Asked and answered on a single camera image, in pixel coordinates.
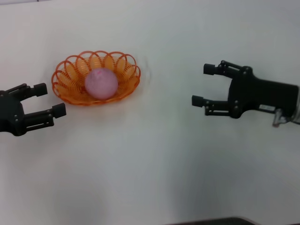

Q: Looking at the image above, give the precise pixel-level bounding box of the clear cable connector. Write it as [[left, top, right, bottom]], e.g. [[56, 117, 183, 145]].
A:
[[271, 108, 288, 128]]

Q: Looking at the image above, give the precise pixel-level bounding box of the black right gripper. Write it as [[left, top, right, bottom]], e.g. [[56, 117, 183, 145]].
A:
[[191, 60, 300, 119]]

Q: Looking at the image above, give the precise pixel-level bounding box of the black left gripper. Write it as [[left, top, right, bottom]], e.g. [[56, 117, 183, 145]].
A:
[[0, 82, 67, 137]]

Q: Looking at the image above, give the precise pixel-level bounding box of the pink peach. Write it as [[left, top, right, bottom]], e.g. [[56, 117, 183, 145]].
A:
[[84, 68, 119, 100]]

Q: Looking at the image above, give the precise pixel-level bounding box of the orange woven plastic basket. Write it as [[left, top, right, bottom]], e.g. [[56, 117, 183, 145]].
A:
[[51, 49, 142, 107]]

